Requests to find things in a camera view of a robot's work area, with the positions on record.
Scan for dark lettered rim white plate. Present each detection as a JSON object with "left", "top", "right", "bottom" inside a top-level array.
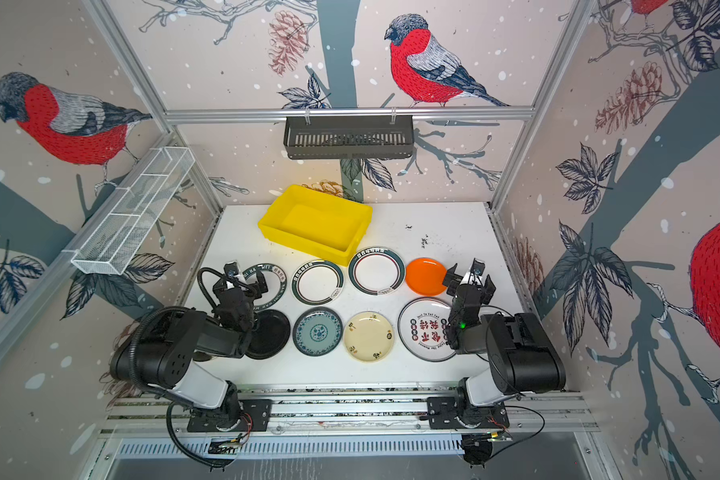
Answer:
[{"left": 243, "top": 263, "right": 288, "bottom": 305}]

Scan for white wire mesh shelf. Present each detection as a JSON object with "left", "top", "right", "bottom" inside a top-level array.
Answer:
[{"left": 71, "top": 146, "right": 195, "bottom": 275}]

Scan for black hanging wall basket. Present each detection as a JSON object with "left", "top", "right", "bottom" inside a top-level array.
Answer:
[{"left": 283, "top": 115, "right": 415, "bottom": 160}]

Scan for white plate red characters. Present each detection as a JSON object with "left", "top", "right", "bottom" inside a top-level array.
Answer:
[{"left": 397, "top": 297, "right": 456, "bottom": 363}]

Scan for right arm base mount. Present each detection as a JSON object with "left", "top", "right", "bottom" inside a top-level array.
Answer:
[{"left": 425, "top": 397, "right": 509, "bottom": 430}]

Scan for yellow plastic bin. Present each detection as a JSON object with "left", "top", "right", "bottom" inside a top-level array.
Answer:
[{"left": 258, "top": 185, "right": 373, "bottom": 266}]

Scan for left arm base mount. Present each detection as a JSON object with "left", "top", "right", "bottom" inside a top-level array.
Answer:
[{"left": 187, "top": 399, "right": 273, "bottom": 433}]

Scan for orange plastic plate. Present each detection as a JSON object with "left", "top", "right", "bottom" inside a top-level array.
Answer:
[{"left": 405, "top": 258, "right": 447, "bottom": 297}]

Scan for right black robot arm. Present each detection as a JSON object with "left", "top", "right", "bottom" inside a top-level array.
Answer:
[{"left": 443, "top": 259, "right": 566, "bottom": 418}]

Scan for black round plate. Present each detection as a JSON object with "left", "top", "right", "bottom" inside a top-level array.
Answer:
[{"left": 245, "top": 309, "right": 291, "bottom": 360}]

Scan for medium green rimmed white plate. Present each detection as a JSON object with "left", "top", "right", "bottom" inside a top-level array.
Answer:
[{"left": 291, "top": 260, "right": 345, "bottom": 306}]

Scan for cream floral round plate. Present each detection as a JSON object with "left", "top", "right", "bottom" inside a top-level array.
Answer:
[{"left": 343, "top": 311, "right": 395, "bottom": 363}]

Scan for large green rimmed white plate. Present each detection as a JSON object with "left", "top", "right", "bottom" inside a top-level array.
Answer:
[{"left": 348, "top": 247, "right": 406, "bottom": 296}]

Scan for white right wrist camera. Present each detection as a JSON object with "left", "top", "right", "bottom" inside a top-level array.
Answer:
[{"left": 467, "top": 259, "right": 485, "bottom": 286}]

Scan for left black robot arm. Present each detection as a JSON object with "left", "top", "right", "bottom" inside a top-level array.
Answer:
[{"left": 109, "top": 262, "right": 268, "bottom": 419}]

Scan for teal patterned round plate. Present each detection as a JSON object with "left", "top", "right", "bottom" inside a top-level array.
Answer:
[{"left": 292, "top": 307, "right": 344, "bottom": 357}]

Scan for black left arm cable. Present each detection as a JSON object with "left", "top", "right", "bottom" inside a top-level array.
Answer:
[{"left": 166, "top": 401, "right": 247, "bottom": 470}]

